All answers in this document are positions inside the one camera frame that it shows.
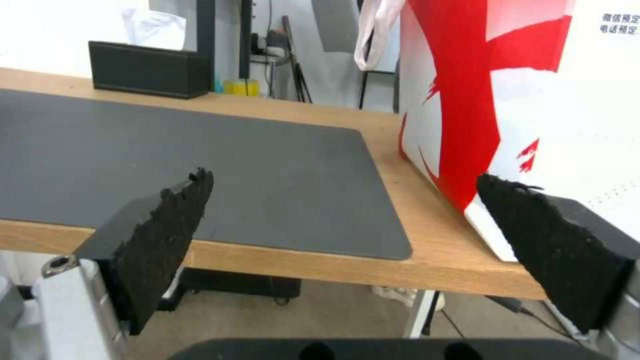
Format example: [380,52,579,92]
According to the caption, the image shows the yellow bottles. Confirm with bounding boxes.
[223,79,260,96]

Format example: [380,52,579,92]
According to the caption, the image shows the white table leg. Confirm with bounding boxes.
[407,288,437,340]

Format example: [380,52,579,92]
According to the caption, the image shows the red and white takeout bag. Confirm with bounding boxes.
[397,0,640,263]

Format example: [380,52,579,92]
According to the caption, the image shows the black tripod stand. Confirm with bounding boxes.
[267,15,314,104]

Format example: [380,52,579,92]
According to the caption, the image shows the white bag handle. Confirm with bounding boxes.
[353,0,405,71]

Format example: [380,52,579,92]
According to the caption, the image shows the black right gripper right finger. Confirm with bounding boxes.
[475,173,640,360]

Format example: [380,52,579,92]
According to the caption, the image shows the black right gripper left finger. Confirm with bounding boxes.
[29,166,216,360]

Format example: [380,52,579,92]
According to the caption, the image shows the black rectangular box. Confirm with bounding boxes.
[87,40,211,100]

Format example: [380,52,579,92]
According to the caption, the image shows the black floor cable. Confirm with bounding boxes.
[487,295,584,340]

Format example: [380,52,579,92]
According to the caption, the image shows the black pillar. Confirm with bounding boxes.
[196,0,216,58]

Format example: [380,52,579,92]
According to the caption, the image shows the white tissue paper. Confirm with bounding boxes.
[119,0,187,52]

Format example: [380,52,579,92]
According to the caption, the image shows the dark grey desk mat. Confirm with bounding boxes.
[0,88,413,260]

